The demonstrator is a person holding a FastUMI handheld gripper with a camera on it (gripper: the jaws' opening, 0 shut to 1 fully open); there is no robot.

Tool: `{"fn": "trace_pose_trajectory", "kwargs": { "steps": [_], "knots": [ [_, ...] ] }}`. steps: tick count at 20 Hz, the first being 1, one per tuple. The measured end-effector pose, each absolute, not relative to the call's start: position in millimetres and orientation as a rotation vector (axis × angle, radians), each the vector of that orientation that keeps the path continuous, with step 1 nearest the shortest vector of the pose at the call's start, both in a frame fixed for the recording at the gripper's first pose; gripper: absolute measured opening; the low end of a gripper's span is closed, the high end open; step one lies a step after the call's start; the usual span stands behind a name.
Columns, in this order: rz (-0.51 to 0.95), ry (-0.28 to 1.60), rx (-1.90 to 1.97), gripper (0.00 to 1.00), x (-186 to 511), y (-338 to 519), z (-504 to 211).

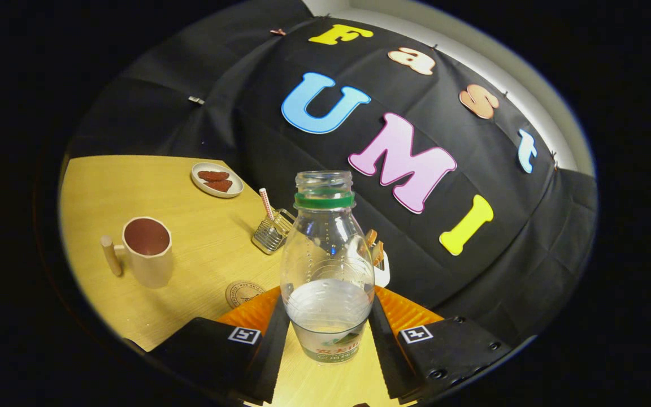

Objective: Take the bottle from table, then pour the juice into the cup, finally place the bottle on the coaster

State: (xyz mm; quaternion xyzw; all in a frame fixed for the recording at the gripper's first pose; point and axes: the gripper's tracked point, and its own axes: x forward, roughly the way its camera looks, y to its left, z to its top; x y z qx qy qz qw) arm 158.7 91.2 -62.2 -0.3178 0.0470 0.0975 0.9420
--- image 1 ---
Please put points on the small copper clip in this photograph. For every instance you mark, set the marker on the small copper clip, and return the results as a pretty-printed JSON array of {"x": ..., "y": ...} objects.
[{"x": 277, "y": 32}]

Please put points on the round wooden coaster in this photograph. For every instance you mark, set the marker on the round wooden coaster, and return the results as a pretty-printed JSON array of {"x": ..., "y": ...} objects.
[{"x": 241, "y": 293}]

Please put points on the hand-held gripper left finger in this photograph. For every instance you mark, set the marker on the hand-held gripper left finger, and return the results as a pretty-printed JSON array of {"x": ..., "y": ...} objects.
[{"x": 274, "y": 353}]

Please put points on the black backdrop cloth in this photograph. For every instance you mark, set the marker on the black backdrop cloth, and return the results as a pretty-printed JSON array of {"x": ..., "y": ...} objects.
[{"x": 235, "y": 73}]

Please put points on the wooden table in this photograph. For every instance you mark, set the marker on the wooden table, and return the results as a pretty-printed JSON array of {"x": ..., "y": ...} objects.
[{"x": 111, "y": 186}]

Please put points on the clear plastic bottle green label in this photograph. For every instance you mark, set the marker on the clear plastic bottle green label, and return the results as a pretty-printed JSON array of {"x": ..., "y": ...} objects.
[{"x": 325, "y": 260}]

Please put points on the toast slice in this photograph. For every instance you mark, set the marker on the toast slice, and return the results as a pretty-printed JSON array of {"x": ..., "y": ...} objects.
[
  {"x": 378, "y": 253},
  {"x": 371, "y": 237}
]

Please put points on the small metal clip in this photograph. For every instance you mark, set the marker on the small metal clip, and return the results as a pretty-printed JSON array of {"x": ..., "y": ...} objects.
[{"x": 196, "y": 100}]

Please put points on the white toaster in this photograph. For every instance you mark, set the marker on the white toaster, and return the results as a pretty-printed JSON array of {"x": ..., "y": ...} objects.
[{"x": 382, "y": 277}]

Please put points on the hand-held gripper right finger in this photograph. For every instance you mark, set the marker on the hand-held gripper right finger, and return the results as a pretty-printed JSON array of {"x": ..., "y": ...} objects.
[{"x": 385, "y": 356}]

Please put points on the round white plate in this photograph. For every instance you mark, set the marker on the round white plate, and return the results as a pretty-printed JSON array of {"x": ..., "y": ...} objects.
[{"x": 236, "y": 189}]

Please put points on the brown food piece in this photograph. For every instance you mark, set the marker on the brown food piece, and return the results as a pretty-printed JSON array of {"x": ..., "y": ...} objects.
[
  {"x": 219, "y": 186},
  {"x": 212, "y": 175}
]

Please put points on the cream cup brown inside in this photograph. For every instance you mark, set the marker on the cream cup brown inside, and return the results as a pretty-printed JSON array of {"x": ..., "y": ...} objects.
[{"x": 153, "y": 265}]

